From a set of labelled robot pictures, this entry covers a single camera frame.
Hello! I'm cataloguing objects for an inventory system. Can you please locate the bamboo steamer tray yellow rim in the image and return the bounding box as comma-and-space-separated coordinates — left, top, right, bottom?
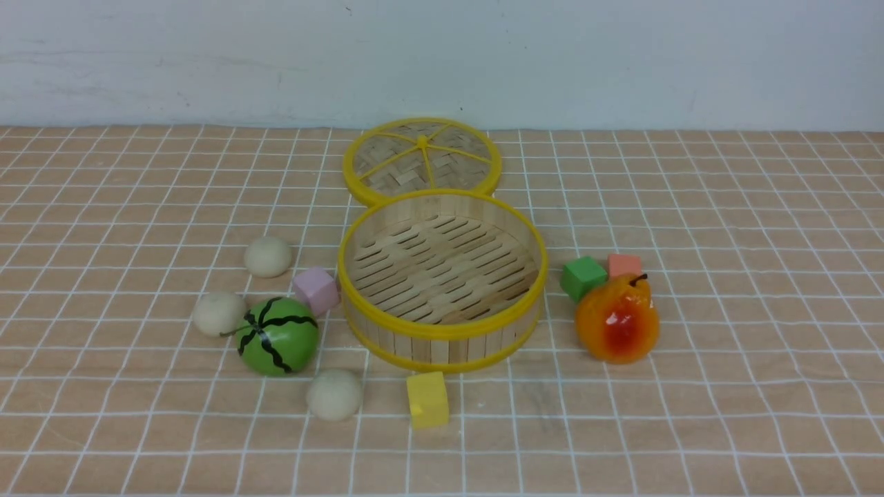
338, 189, 549, 373

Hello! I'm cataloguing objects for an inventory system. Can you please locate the green toy watermelon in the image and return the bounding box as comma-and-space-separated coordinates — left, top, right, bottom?
224, 296, 320, 377

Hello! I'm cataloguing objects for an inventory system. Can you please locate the orange toy pear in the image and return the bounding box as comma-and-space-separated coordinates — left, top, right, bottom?
575, 273, 660, 364

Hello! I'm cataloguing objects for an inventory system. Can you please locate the yellow cube block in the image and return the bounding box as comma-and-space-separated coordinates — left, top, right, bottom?
406, 371, 450, 430

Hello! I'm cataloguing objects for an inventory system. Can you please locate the bamboo steamer lid yellow rim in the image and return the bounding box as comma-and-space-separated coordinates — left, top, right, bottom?
342, 117, 503, 206

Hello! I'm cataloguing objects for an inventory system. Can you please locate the salmon cube block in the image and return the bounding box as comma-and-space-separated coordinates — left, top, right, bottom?
607, 253, 643, 280

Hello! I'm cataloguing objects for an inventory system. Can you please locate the green cube block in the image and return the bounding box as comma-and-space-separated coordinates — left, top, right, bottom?
559, 257, 608, 303

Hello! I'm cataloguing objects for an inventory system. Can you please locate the checkered orange tablecloth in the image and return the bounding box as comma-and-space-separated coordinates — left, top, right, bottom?
1, 126, 883, 496

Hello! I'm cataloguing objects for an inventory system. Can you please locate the pink cube block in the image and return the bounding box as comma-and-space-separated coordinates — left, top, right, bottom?
291, 267, 340, 315

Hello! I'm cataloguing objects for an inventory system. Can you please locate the white bun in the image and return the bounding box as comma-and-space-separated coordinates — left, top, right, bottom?
191, 291, 247, 337
243, 235, 293, 279
306, 369, 363, 422

